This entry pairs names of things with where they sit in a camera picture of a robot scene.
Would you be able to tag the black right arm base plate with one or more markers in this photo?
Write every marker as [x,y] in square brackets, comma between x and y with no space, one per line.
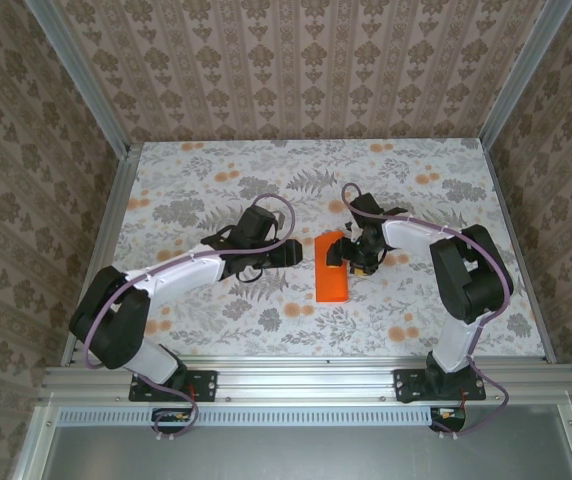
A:
[406,385]

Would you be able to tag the long aluminium mounting rail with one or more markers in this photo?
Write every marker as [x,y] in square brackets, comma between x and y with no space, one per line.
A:
[306,382]

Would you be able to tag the floral patterned table cover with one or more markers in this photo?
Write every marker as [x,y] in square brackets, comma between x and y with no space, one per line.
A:
[266,165]

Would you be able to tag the orange paper sheet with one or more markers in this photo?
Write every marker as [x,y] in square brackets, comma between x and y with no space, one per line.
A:
[331,285]

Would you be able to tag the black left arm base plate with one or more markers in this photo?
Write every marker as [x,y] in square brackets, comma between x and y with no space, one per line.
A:
[206,385]

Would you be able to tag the aluminium side rail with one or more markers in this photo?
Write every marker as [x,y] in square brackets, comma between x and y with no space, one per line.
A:
[101,265]

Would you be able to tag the aluminium frame post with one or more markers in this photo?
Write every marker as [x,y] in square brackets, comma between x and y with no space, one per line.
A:
[81,75]
[521,70]

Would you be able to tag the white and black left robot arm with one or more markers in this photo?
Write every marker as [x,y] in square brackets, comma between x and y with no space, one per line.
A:
[186,270]

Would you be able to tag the black controller board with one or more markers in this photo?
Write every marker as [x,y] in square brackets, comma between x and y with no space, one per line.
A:
[173,420]
[448,419]

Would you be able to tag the grey metal panel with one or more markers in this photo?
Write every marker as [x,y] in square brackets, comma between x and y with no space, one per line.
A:
[306,455]

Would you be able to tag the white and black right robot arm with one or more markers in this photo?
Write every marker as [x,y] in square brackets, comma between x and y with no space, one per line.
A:
[406,240]

